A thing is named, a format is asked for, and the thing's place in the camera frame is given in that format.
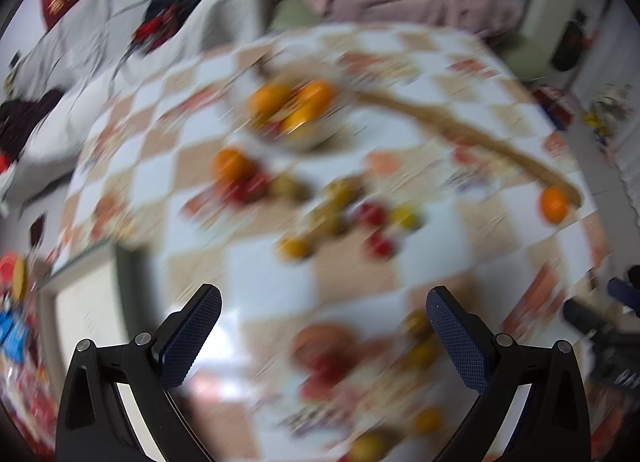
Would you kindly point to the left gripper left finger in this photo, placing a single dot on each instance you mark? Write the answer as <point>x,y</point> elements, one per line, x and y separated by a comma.
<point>93,423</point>

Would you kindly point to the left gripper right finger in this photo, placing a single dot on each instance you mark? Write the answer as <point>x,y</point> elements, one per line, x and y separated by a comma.
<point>536,391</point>

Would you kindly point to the snack packet pile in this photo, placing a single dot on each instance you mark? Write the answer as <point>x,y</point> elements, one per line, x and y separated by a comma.
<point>26,398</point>

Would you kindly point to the white shallow tray box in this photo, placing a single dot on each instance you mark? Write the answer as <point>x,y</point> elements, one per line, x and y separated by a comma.
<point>103,294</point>

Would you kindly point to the lone orange by stick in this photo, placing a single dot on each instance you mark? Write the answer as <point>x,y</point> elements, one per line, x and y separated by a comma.
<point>553,205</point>

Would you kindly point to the orange beside bowl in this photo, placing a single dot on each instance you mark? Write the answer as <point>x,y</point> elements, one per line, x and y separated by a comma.
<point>231,165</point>

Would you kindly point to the curved wooden stick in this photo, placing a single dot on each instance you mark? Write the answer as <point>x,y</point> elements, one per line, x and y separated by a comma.
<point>440,119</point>

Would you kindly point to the checkered fruit tablecloth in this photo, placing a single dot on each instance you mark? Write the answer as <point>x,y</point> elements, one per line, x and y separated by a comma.
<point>324,258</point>

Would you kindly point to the glass fruit bowl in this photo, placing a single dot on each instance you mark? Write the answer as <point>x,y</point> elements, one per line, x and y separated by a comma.
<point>295,105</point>

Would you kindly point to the grey white sofa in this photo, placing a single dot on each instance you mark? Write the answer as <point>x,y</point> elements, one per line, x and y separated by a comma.
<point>88,59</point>

